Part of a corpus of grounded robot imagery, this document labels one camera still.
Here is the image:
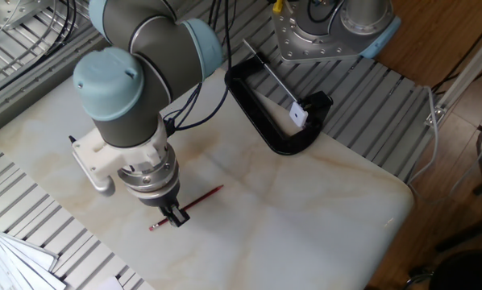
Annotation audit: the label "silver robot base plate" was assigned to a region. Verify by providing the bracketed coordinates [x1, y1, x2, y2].
[271, 0, 371, 64]

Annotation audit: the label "black round stool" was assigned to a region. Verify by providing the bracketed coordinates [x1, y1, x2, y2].
[428, 249, 482, 290]

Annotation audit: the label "black chair leg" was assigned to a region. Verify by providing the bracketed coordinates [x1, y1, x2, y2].
[434, 213, 482, 253]

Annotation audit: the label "white printed wrist mount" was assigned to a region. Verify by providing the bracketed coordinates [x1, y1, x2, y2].
[68, 116, 169, 197]

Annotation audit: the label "white marble tile slab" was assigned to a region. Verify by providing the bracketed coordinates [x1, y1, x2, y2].
[0, 66, 415, 290]

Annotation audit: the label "black metal C-clamp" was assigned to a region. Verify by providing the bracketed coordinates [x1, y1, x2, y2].
[223, 39, 334, 156]

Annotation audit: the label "grey aluminium table rail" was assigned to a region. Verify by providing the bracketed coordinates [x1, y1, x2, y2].
[0, 38, 107, 140]

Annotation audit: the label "grey cable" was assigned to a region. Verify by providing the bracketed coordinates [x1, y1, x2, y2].
[405, 86, 440, 190]

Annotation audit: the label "small black white pencil sharpener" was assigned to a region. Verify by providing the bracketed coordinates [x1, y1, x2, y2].
[289, 101, 309, 128]

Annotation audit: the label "aluminium frame profile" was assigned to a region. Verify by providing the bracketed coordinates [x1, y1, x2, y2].
[424, 27, 482, 128]

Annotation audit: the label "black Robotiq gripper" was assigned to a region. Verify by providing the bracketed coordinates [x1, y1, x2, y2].
[138, 181, 191, 228]

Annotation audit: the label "white printed paper stack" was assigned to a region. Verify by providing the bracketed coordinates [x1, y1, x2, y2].
[0, 223, 67, 290]

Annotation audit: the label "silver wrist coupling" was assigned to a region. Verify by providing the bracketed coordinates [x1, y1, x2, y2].
[117, 144, 181, 201]

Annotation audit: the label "black cables along rail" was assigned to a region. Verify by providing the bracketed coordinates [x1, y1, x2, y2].
[0, 0, 79, 104]

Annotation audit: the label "red pencil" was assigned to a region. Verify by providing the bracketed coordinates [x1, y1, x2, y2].
[148, 184, 225, 232]

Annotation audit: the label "silver perforated mounting plate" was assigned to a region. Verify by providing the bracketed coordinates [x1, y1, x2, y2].
[0, 0, 55, 31]

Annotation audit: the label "single white printed sheet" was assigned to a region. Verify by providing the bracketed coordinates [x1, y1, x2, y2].
[95, 275, 123, 290]

